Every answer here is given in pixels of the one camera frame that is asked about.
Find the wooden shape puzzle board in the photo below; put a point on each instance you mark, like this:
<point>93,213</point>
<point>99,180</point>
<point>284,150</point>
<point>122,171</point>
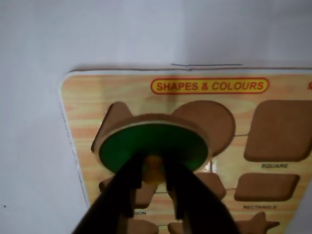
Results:
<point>136,87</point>

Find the green circle piece yellow pin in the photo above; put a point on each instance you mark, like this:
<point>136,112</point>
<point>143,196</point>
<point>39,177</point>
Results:
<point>151,141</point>

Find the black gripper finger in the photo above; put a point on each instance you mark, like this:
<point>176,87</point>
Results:
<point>202,209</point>
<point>107,207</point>

